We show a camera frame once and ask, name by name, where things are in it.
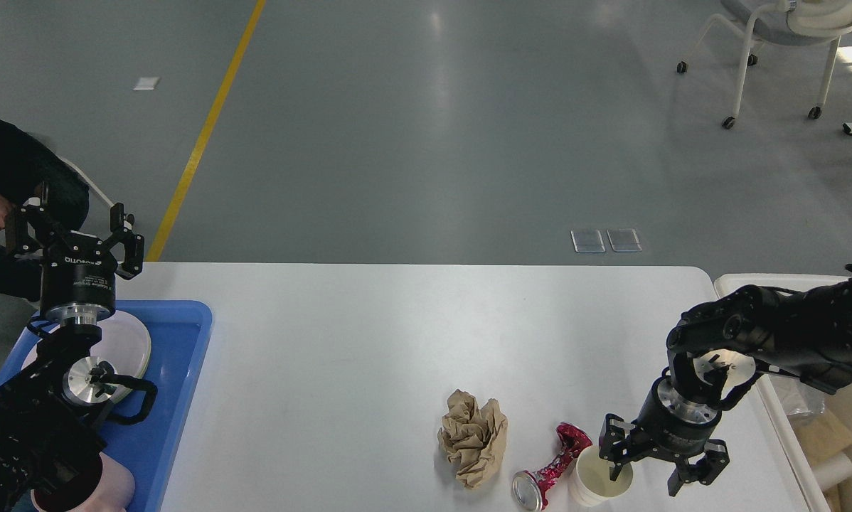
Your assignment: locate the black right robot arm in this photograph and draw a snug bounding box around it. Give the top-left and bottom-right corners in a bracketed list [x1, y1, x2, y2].
[598, 263, 852, 496]

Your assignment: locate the crushed red soda can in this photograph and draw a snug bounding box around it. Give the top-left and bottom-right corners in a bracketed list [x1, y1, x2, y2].
[511, 422, 592, 511]

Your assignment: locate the clear floor plate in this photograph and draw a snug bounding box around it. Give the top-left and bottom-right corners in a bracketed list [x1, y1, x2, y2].
[606, 229, 643, 252]
[571, 229, 606, 254]

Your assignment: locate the brown paper ball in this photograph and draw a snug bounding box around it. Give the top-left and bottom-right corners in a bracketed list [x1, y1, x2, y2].
[437, 389, 508, 491]

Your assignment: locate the seated person in black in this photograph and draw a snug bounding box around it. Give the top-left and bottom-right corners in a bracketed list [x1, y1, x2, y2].
[0, 119, 89, 302]

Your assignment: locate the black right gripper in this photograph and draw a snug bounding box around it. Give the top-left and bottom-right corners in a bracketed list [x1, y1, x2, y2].
[599, 377, 730, 498]

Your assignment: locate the clear floor plate left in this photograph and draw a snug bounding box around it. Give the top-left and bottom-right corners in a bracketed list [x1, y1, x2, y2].
[571, 229, 606, 254]

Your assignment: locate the white plastic bin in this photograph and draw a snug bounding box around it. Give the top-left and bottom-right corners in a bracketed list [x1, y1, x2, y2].
[755, 377, 852, 511]

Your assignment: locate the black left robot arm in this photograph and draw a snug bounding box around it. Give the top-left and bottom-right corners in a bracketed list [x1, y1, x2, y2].
[0, 185, 157, 511]

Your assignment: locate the pink plate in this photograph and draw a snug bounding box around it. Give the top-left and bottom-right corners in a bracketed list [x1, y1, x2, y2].
[16, 304, 151, 408]

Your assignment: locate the pink mug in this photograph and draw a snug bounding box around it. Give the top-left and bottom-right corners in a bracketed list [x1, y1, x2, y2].
[30, 452, 134, 511]

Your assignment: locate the blue plastic tray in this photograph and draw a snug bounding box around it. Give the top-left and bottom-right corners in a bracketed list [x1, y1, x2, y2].
[0, 299, 213, 512]

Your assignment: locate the aluminium foil tray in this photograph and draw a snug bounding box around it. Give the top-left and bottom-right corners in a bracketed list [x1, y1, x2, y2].
[773, 378, 825, 420]

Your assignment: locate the brown paper bag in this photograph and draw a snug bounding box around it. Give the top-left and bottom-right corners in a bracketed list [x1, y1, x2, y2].
[794, 410, 852, 511]

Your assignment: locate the white chair on left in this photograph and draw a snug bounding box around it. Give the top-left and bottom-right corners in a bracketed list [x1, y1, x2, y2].
[27, 131, 116, 210]

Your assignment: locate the white office chair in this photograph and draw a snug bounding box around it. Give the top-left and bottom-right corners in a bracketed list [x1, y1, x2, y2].
[676, 1, 852, 129]

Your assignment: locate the clear floor plate right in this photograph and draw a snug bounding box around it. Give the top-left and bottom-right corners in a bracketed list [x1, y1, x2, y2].
[606, 229, 643, 252]

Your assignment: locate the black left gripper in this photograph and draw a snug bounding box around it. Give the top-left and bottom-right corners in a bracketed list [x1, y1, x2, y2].
[6, 187, 144, 324]

